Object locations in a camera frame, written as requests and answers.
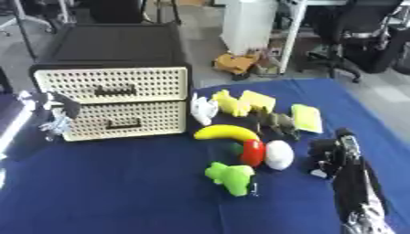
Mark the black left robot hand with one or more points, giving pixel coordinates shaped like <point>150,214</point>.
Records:
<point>67,105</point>

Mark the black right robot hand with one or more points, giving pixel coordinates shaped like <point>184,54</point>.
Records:
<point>327,152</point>

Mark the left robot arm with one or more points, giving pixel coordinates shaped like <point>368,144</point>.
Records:
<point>26,134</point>

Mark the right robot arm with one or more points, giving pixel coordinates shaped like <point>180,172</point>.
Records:
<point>355,192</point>

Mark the pale pierced drawer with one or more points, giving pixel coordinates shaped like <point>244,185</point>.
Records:
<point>74,83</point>
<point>155,119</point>

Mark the yellow-green flat sponge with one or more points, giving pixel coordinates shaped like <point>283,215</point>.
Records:
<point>307,118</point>

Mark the white toy egg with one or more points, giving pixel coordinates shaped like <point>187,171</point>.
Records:
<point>279,154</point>

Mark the dark grey toy dinosaur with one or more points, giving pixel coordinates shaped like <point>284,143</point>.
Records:
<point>280,122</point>

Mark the black cabinet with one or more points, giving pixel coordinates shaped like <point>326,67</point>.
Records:
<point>114,45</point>

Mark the yellow sponge block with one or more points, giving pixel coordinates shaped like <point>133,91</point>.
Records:
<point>259,100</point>

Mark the green toy animal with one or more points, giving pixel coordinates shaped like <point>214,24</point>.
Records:
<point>235,178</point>

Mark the dark green toy vegetable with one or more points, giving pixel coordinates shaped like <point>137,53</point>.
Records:
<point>224,151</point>

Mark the yellow toy banana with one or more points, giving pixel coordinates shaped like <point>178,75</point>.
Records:
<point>224,132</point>

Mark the yellow toy animal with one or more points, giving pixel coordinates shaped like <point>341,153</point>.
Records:
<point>228,103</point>

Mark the black office chair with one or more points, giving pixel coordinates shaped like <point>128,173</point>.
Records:
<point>355,27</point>

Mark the white soft toy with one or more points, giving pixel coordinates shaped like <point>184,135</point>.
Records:
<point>203,109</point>

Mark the white shelf frame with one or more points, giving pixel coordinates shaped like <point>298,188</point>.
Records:
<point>292,33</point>

